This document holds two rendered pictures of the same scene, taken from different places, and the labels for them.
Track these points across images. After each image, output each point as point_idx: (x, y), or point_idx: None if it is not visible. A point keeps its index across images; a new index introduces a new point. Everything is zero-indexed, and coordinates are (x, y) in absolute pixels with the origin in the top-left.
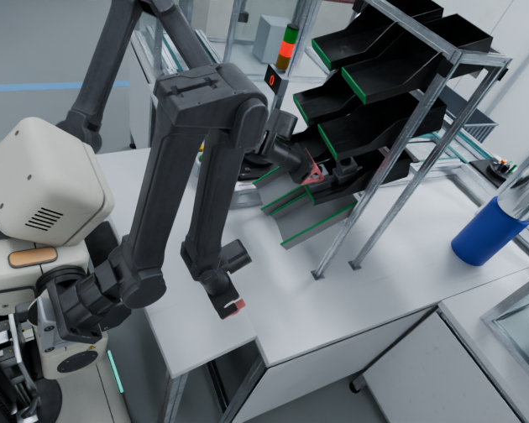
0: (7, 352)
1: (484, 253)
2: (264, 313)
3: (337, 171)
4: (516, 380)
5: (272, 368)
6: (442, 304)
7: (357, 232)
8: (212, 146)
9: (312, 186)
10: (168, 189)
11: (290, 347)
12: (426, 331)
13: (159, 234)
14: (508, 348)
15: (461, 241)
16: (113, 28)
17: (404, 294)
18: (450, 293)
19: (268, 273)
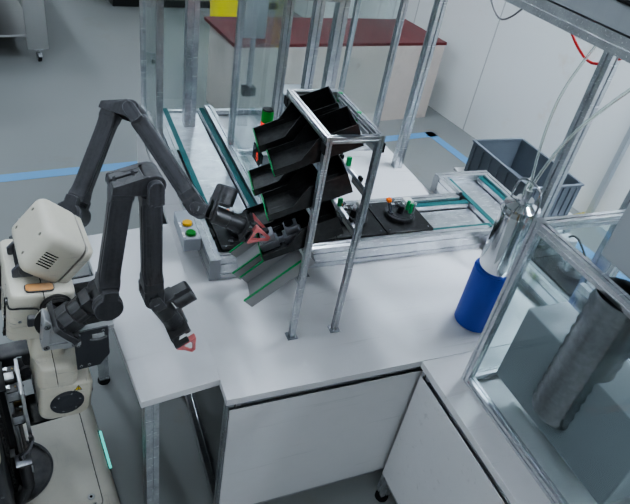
0: (13, 387)
1: (478, 317)
2: (230, 364)
3: (284, 232)
4: (481, 430)
5: (234, 411)
6: (423, 365)
7: (345, 300)
8: (141, 207)
9: (262, 245)
10: (115, 232)
11: (248, 390)
12: (418, 399)
13: (114, 263)
14: (482, 403)
15: (459, 306)
16: (99, 134)
17: (380, 354)
18: (435, 355)
19: (241, 333)
